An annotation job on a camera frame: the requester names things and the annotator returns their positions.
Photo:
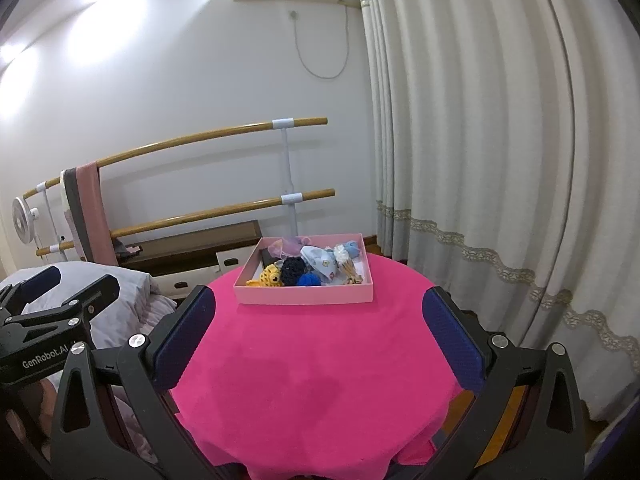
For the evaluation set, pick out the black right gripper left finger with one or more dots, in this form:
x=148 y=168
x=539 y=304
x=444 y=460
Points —
x=89 y=438

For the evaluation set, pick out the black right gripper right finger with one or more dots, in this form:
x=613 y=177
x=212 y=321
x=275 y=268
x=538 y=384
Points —
x=525 y=421

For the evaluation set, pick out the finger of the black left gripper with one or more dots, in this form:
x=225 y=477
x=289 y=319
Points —
x=28 y=291
x=75 y=304

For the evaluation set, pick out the yellow crochet item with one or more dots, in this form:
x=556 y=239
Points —
x=269 y=277

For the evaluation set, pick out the navy crochet scrunchie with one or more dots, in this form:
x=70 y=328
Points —
x=292 y=269

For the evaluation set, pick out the purple sheer organza scrunchie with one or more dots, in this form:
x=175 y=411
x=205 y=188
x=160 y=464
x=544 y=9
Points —
x=288 y=247

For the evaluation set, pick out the royal blue microfiber cloth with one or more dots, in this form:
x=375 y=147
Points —
x=309 y=279

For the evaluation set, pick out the person's left hand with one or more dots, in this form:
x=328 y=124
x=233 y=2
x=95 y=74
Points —
x=30 y=417

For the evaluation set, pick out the grey bed duvet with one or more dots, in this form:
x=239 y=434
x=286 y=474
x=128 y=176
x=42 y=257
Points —
x=139 y=308

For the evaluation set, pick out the white small fan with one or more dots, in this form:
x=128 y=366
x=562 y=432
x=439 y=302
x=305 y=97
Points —
x=23 y=218

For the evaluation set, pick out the dark wood low cabinet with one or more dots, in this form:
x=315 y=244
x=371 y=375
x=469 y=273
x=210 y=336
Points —
x=178 y=263

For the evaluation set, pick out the pink grey hanging towel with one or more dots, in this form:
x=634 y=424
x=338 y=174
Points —
x=85 y=215

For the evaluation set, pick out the white printed baby sock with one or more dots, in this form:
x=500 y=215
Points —
x=321 y=261

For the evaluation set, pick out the pink cardboard box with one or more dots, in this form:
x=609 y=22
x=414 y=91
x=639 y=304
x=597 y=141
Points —
x=335 y=292

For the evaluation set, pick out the lower wooden ballet bar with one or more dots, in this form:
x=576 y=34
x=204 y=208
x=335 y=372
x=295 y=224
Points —
x=217 y=213

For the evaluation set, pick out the wooden ballet bar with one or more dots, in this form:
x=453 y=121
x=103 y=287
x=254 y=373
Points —
x=217 y=213
x=179 y=141

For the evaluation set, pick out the bundle of cotton swabs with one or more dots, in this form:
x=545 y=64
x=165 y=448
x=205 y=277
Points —
x=346 y=264

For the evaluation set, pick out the upper wooden ballet bar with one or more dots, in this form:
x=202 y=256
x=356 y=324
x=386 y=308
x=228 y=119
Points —
x=179 y=141

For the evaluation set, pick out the cream lace-trimmed curtain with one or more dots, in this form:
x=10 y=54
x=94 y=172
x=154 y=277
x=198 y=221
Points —
x=506 y=138

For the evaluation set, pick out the white barre stand post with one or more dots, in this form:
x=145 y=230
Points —
x=289 y=179

